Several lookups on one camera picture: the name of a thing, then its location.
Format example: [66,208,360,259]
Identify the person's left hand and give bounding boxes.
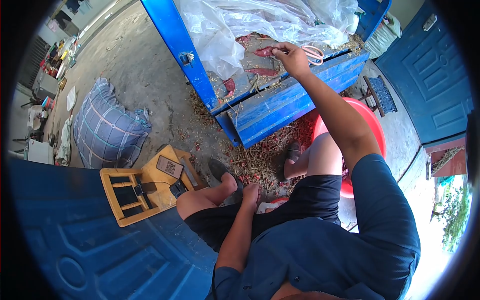
[242,182,263,213]

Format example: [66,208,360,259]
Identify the person's right hand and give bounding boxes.
[271,41,313,80]

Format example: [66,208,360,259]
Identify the person's right fingers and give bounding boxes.
[271,41,299,61]

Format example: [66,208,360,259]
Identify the dried red chili pepper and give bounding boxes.
[244,67,280,77]
[253,46,277,58]
[222,77,236,99]

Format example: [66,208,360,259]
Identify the pink handled scissors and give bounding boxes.
[271,45,325,67]

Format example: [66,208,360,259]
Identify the pile of chili stems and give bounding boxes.
[187,89,320,196]

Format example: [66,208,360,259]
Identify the blue metal cart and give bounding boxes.
[140,0,393,149]

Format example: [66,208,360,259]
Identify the clear plastic sheet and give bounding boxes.
[174,0,361,80]

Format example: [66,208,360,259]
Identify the person's legs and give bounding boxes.
[176,132,355,253]

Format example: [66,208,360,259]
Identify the small black box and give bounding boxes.
[169,179,188,199]

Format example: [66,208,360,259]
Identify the phone with square code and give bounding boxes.
[155,154,185,180]

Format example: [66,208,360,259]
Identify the person's body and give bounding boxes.
[204,153,421,300]

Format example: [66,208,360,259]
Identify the yellow wooden stool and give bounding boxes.
[99,144,209,228]

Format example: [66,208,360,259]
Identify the white woven bag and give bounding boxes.
[363,11,403,60]

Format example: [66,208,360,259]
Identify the black flat device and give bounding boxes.
[133,181,158,197]

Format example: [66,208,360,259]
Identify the small stool with blue cushion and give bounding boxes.
[358,75,398,118]

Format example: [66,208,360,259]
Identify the red plastic basin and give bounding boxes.
[312,97,387,199]

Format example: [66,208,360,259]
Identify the blue panelled door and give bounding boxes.
[7,157,219,300]
[375,0,474,145]

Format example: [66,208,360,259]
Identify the plaid stuffed sack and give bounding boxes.
[73,77,153,170]

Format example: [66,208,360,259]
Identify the white crumpled cloth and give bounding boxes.
[55,115,74,167]

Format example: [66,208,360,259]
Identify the green bush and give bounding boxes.
[430,179,472,253]

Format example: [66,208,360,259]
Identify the white cabinet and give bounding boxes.
[24,138,54,165]

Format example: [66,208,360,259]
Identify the grey metal box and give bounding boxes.
[32,69,59,100]

